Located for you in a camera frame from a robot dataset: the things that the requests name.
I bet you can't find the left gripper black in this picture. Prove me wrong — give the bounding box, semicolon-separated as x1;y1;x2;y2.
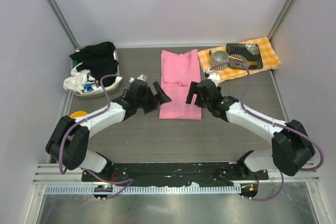
136;82;170;114

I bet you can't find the pink t shirt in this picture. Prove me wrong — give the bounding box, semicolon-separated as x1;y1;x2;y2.
159;49;202;120

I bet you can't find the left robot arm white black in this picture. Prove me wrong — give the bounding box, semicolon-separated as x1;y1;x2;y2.
46;80;172;182

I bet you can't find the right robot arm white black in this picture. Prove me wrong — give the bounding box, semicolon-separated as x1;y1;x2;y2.
186;80;315;179

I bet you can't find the grey striped cup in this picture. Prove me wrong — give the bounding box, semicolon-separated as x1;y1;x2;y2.
209;49;229;70

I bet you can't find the grey laundry basket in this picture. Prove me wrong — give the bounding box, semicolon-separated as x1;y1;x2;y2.
72;47;122;99

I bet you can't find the gold spoon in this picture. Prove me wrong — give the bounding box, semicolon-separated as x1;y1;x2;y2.
229;56;258;66

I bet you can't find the black floral rectangular plate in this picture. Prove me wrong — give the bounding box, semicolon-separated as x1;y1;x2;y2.
226;43;263;70

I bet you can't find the black t shirt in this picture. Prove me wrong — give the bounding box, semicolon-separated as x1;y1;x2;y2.
69;41;119;81

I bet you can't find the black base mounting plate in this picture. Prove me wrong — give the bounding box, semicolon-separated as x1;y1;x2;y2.
81;161;270;186

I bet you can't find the orange checkered cloth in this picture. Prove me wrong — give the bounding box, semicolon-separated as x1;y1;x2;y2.
198;37;280;82

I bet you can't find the white printed t shirt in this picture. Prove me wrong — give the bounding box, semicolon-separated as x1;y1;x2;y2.
63;67;104;97

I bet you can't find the orange plastic bowl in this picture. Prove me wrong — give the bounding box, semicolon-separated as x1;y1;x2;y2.
70;111;88;119

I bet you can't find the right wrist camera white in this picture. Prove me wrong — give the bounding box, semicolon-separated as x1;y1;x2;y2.
205;69;220;87

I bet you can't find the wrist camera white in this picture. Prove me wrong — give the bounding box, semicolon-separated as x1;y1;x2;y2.
205;69;220;87
129;74;147;83

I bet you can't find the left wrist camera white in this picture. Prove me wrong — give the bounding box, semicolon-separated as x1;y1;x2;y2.
129;74;147;83

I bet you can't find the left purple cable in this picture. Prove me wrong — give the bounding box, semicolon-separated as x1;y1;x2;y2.
59;73;134;200

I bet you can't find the purple cable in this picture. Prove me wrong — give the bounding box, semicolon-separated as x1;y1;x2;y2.
59;73;134;200
204;61;325;201

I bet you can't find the white slotted cable duct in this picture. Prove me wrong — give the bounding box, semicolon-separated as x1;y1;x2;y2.
45;183;241;195

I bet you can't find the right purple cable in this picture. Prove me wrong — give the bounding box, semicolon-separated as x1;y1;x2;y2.
204;61;325;201

